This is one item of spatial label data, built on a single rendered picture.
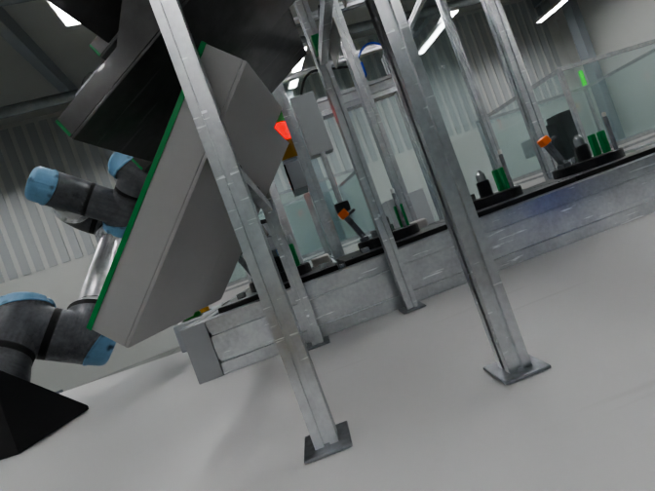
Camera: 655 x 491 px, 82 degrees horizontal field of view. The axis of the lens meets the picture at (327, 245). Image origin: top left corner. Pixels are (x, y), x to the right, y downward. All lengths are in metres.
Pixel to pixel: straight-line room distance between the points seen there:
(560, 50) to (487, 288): 13.63
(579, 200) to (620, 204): 0.08
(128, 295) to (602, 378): 0.39
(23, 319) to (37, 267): 8.77
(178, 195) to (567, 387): 0.34
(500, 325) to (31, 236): 9.73
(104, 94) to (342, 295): 0.46
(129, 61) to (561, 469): 0.44
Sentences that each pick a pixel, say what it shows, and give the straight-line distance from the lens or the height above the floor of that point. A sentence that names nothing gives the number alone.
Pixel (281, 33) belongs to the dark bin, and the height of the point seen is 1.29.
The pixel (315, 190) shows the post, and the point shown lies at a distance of 1.03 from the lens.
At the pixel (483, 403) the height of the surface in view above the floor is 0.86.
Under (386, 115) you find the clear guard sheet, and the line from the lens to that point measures 2.34.
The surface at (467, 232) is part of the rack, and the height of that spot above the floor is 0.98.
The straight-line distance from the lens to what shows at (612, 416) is 0.30.
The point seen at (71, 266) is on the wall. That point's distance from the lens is 9.57.
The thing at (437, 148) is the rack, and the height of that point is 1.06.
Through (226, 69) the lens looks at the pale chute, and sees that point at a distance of 0.37.
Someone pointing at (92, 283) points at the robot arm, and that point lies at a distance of 1.14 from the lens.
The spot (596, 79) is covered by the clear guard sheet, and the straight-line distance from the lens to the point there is 5.93.
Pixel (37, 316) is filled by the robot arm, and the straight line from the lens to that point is 1.04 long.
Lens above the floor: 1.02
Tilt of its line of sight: level
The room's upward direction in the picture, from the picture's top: 20 degrees counter-clockwise
